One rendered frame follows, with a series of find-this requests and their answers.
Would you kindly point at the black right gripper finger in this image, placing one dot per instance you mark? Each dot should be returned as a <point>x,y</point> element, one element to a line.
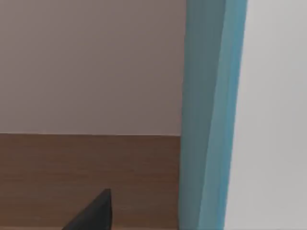
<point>98,213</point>

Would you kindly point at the light blue rack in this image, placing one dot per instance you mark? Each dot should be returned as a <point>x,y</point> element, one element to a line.
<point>206,115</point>

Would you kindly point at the wooden panel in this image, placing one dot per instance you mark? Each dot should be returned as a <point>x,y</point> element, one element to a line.
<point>88,177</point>

